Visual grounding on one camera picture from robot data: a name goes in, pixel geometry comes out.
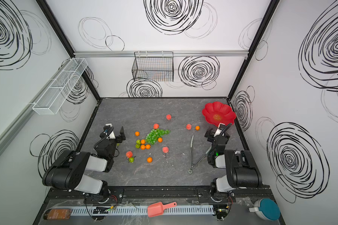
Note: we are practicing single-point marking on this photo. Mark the white wire shelf basket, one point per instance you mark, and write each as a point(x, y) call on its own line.
point(66, 86)

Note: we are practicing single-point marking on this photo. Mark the white slotted cable duct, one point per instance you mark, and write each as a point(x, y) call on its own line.
point(140, 210)

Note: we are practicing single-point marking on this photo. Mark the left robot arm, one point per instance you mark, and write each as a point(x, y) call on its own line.
point(68, 171)

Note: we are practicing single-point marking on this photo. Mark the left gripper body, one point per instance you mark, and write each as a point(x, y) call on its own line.
point(116, 138)

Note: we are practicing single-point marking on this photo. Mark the red flower-shaped fruit bowl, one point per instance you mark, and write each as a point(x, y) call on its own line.
point(217, 113)

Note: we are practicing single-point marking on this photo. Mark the metal kitchen tongs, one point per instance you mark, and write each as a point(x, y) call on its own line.
point(192, 163)

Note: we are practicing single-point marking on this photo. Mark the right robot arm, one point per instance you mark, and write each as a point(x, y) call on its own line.
point(240, 166)

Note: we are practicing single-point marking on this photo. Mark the teal and white container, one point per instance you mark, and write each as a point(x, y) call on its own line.
point(266, 209)

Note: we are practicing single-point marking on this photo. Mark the pink plastic scoop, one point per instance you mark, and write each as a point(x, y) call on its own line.
point(157, 209)

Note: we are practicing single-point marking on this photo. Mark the brown bottle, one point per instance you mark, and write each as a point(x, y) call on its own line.
point(57, 214)

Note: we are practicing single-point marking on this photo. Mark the green fake grape bunch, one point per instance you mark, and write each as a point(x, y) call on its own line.
point(155, 134)

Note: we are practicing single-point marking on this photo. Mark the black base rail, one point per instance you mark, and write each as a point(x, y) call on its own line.
point(202, 194)

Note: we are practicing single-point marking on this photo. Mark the black wire basket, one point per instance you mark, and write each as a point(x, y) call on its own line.
point(154, 66)

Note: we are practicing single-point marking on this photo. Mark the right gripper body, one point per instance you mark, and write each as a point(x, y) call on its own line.
point(211, 135)

